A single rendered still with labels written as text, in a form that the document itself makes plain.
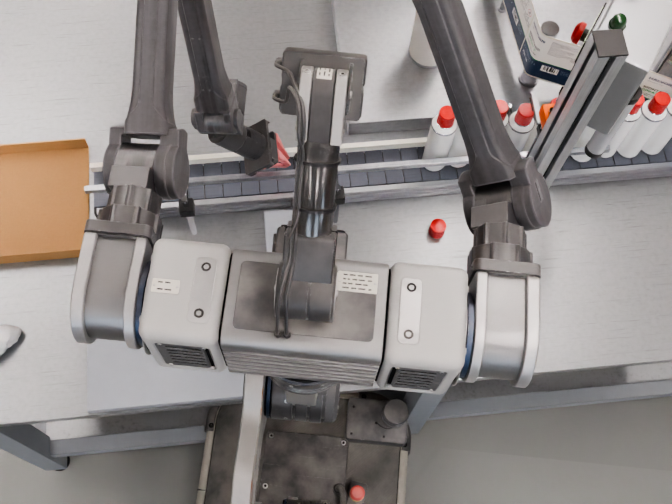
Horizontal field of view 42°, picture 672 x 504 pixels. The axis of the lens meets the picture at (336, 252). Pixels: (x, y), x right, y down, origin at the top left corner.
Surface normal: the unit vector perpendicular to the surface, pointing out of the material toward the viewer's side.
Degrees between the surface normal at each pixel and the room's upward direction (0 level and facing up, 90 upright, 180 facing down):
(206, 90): 73
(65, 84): 0
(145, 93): 23
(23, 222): 0
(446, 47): 59
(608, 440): 0
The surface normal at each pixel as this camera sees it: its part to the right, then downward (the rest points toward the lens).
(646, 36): 0.04, -0.37
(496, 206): -0.56, -0.36
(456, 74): -0.42, 0.49
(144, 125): -0.12, -0.01
